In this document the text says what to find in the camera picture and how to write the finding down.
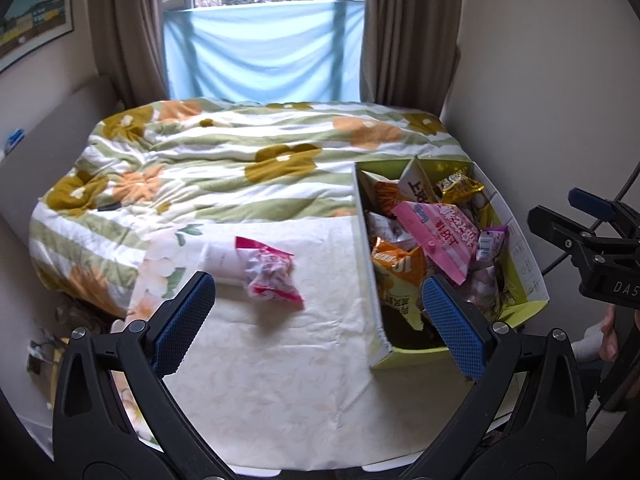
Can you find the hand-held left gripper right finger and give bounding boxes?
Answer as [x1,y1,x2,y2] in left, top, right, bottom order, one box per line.
[405,274,590,480]

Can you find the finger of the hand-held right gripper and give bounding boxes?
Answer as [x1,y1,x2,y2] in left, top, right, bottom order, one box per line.
[568,187,640,241]
[527,204,608,273]

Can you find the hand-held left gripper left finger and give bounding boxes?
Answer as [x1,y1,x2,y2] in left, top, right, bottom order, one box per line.
[51,270,238,480]

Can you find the green cardboard box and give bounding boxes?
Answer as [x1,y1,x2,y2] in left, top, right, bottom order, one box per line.
[352,157,551,371]

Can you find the light purple snack packet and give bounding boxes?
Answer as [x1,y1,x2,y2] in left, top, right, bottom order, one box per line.
[475,225,510,263]

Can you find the small pink clear snack packet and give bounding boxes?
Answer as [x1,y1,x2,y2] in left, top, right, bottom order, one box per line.
[235,236,305,310]

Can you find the white silver snack packet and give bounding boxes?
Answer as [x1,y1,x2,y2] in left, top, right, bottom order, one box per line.
[397,156,436,206]

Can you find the person's right hand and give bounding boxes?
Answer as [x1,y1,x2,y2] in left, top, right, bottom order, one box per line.
[600,304,623,363]

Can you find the pale pink snack packet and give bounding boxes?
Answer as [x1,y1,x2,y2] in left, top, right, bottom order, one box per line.
[457,265,501,311]

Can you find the yellow snack packet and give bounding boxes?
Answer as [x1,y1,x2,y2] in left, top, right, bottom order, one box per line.
[375,265,431,331]

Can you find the white tube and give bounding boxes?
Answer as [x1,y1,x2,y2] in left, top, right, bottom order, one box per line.
[195,241,251,288]

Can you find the orange snack packet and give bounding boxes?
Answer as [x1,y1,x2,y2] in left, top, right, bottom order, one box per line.
[372,180,406,216]
[372,240,428,286]

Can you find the large pink snack packet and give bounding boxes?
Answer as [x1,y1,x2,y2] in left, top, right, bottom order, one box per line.
[392,200,483,286]

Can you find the shiny gold brown packet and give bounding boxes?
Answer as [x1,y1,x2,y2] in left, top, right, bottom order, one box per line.
[435,172,486,203]

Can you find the floral blanket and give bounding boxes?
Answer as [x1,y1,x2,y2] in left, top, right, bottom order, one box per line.
[27,99,463,318]

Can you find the beige headboard panel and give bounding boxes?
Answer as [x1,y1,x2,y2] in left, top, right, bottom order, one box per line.
[0,74,123,241]

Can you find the taupe curtain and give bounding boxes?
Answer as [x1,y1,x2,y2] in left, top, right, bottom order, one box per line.
[85,0,173,108]
[364,0,463,118]

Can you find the light blue cloth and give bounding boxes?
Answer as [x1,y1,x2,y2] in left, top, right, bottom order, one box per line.
[162,0,366,103]

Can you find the black cable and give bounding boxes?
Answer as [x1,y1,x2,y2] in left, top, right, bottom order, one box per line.
[542,157,640,278]

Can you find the wall poster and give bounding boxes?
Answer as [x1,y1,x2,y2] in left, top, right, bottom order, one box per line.
[0,0,76,75]

